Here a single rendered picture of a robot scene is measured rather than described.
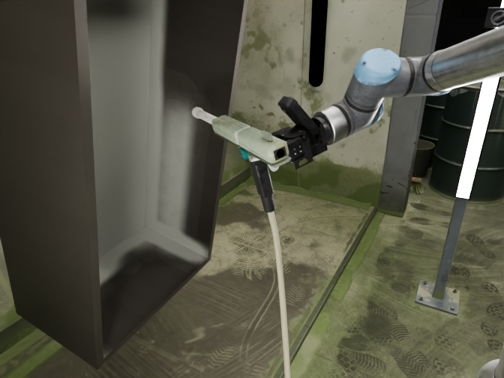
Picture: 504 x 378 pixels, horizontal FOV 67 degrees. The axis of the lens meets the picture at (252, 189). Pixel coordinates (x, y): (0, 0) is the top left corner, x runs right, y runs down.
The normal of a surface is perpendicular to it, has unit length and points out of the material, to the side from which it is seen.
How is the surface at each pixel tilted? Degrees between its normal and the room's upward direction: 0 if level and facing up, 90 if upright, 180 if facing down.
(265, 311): 0
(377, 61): 35
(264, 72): 90
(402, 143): 90
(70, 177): 90
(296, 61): 90
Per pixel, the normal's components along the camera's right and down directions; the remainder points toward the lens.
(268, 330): -0.02, -0.90
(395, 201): -0.50, 0.38
